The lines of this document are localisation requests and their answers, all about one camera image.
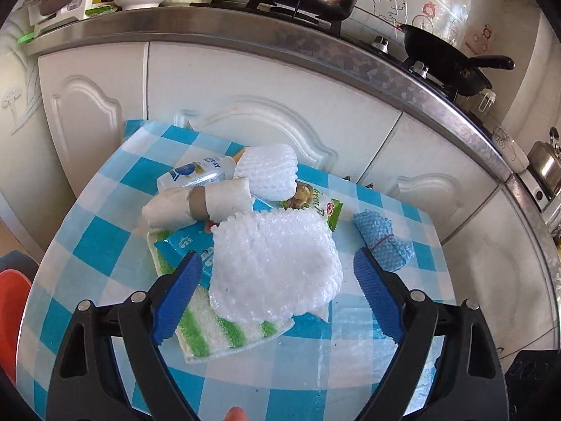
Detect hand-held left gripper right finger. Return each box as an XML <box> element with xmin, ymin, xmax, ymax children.
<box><xmin>353</xmin><ymin>247</ymin><xmax>513</xmax><ymax>421</ymax></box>

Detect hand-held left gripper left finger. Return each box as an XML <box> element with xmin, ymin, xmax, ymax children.
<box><xmin>46</xmin><ymin>251</ymin><xmax>203</xmax><ymax>421</ymax></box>

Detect green striped cloth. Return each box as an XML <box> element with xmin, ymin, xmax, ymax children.
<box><xmin>147</xmin><ymin>228</ymin><xmax>295</xmax><ymax>365</ymax></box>

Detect blue snack packet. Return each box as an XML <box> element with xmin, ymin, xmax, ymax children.
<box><xmin>154</xmin><ymin>195</ymin><xmax>281</xmax><ymax>281</ymax></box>

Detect blue foam net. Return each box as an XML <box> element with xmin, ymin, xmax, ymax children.
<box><xmin>353</xmin><ymin>210</ymin><xmax>415</xmax><ymax>272</ymax></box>

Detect green snack wrapper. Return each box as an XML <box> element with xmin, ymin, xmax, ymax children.
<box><xmin>280</xmin><ymin>180</ymin><xmax>345</xmax><ymax>232</ymax></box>

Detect large white foam net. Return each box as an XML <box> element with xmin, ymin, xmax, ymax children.
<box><xmin>208</xmin><ymin>208</ymin><xmax>343</xmax><ymax>322</ymax></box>

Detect taped white paper roll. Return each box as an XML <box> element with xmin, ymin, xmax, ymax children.
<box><xmin>141</xmin><ymin>175</ymin><xmax>252</xmax><ymax>231</ymax></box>

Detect small plastic bottle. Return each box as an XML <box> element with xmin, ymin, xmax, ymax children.
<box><xmin>157</xmin><ymin>156</ymin><xmax>237</xmax><ymax>191</ymax></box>

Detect small white foam net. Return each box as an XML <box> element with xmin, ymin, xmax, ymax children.
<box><xmin>234</xmin><ymin>144</ymin><xmax>299</xmax><ymax>198</ymax></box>

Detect red stool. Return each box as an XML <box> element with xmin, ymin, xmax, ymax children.
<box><xmin>0</xmin><ymin>269</ymin><xmax>32</xmax><ymax>389</ymax></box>

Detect blue checkered tablecloth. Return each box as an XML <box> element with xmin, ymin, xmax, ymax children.
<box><xmin>18</xmin><ymin>118</ymin><xmax>452</xmax><ymax>421</ymax></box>

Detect white floral bowl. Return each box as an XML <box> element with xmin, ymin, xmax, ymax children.
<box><xmin>491</xmin><ymin>126</ymin><xmax>531</xmax><ymax>172</ymax></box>

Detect steel kettle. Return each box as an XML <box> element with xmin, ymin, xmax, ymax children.
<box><xmin>526</xmin><ymin>127</ymin><xmax>561</xmax><ymax>198</ymax></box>

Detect white kitchen cabinet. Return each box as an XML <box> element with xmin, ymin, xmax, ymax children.
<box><xmin>22</xmin><ymin>9</ymin><xmax>561</xmax><ymax>373</ymax></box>

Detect black wok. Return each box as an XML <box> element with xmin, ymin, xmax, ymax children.
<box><xmin>401</xmin><ymin>24</ymin><xmax>515</xmax><ymax>97</ymax></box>

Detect black gas stove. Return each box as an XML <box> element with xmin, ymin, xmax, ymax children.
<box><xmin>190</xmin><ymin>0</ymin><xmax>465</xmax><ymax>101</ymax></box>

